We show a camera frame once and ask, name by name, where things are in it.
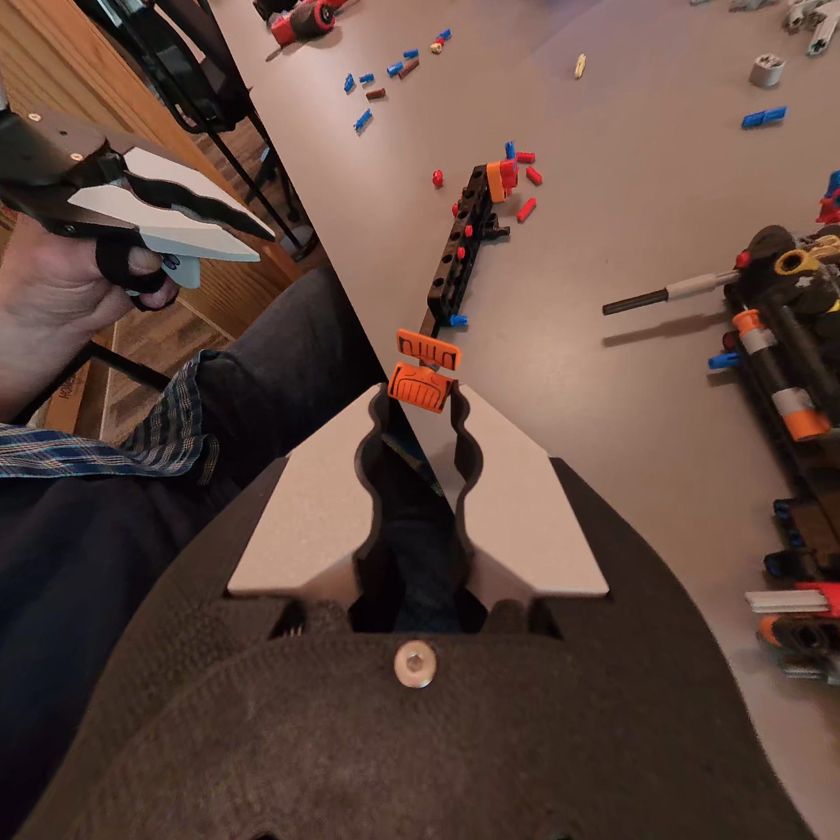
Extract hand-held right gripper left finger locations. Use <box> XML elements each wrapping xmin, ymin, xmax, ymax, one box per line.
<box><xmin>226</xmin><ymin>386</ymin><xmax>391</xmax><ymax>632</ymax></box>

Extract dark navy trousers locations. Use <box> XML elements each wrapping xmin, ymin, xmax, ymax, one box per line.
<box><xmin>0</xmin><ymin>266</ymin><xmax>473</xmax><ymax>840</ymax></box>

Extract black lego beam assembly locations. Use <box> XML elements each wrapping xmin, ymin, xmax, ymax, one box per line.
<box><xmin>420</xmin><ymin>139</ymin><xmax>526</xmax><ymax>342</ymax></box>

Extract large lego car chassis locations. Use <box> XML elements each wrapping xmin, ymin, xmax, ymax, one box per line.
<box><xmin>602</xmin><ymin>171</ymin><xmax>840</xmax><ymax>686</ymax></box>

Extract scattered small blue lego pins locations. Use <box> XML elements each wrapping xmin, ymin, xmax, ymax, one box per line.
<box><xmin>343</xmin><ymin>28</ymin><xmax>454</xmax><ymax>134</ymax></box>

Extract small orange lego panel assembly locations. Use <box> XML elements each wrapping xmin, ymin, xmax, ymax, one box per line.
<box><xmin>387</xmin><ymin>328</ymin><xmax>463</xmax><ymax>416</ymax></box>

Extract pile of light grey lego parts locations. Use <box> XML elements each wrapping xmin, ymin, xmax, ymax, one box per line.
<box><xmin>689</xmin><ymin>0</ymin><xmax>840</xmax><ymax>58</ymax></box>

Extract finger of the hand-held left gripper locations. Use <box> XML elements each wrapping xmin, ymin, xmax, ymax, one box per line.
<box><xmin>67</xmin><ymin>185</ymin><xmax>262</xmax><ymax>263</ymax></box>
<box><xmin>121</xmin><ymin>147</ymin><xmax>277</xmax><ymax>242</ymax></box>

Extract person's left hand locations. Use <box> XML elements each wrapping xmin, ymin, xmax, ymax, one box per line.
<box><xmin>0</xmin><ymin>220</ymin><xmax>142</xmax><ymax>371</ymax></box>

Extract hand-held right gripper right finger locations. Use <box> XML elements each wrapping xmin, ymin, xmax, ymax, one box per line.
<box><xmin>451</xmin><ymin>382</ymin><xmax>613</xmax><ymax>632</ymax></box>

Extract person's left forearm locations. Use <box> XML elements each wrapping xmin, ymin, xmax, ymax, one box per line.
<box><xmin>0</xmin><ymin>328</ymin><xmax>106</xmax><ymax>424</ymax></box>

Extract scattered red lego pins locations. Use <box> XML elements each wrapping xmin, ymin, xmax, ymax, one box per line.
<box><xmin>432</xmin><ymin>151</ymin><xmax>544</xmax><ymax>224</ymax></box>

